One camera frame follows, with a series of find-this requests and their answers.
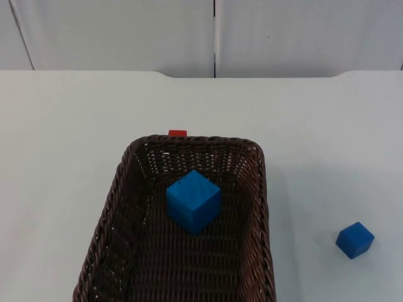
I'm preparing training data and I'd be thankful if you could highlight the large blue cube block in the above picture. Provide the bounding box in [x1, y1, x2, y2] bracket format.
[166, 170, 222, 235]

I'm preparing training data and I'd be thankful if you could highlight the small blue cube block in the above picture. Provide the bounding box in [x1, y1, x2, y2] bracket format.
[335, 221, 375, 260]

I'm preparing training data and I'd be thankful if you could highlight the dark brown wicker basket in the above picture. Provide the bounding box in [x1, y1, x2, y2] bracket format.
[72, 134, 278, 302]

